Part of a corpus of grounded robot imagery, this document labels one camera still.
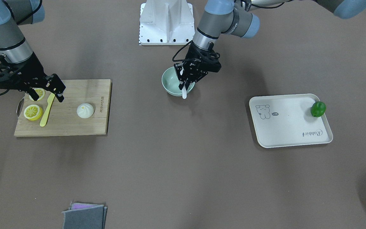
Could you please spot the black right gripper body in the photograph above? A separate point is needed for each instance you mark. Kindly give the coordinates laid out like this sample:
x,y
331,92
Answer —
x,y
33,70

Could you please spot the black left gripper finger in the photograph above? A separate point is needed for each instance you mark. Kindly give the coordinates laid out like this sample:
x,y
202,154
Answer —
x,y
182,80
189,86

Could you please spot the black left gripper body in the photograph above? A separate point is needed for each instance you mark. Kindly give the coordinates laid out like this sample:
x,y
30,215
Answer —
x,y
192,67

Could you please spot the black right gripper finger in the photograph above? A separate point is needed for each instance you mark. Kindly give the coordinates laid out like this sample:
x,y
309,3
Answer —
x,y
58,87
33,94

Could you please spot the white ceramic spoon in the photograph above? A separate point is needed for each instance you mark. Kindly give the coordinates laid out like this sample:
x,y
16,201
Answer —
x,y
184,93

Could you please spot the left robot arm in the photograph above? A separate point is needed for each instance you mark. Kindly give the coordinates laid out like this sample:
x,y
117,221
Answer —
x,y
249,48

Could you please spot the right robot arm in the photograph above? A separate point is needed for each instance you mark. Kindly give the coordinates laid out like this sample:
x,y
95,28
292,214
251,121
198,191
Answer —
x,y
13,44

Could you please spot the mint green bowl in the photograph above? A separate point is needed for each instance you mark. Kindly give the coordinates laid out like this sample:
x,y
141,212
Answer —
x,y
171,83

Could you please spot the upper lemon slice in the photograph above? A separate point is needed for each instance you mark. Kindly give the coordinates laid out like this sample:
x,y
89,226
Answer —
x,y
40,92

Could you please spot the lemon slice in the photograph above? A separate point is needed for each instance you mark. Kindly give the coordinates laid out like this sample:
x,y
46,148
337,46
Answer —
x,y
40,92
33,112

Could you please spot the yellow plastic knife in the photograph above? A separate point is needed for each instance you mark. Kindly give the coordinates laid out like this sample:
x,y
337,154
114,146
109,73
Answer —
x,y
46,114

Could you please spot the lower lemon slice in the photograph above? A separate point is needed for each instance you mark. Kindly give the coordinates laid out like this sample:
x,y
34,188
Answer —
x,y
33,112

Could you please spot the bamboo cutting board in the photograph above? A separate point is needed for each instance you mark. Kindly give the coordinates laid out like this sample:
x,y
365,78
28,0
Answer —
x,y
63,119

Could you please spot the cream rabbit tray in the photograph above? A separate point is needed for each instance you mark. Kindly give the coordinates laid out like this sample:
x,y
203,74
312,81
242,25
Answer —
x,y
286,120

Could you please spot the green lime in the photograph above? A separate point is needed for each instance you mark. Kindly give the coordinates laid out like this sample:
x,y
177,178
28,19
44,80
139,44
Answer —
x,y
318,109

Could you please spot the grey folded cloth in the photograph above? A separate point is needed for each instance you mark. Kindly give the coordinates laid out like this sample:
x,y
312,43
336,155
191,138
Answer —
x,y
85,216

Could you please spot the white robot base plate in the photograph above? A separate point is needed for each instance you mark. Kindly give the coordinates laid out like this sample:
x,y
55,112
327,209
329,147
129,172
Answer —
x,y
166,22

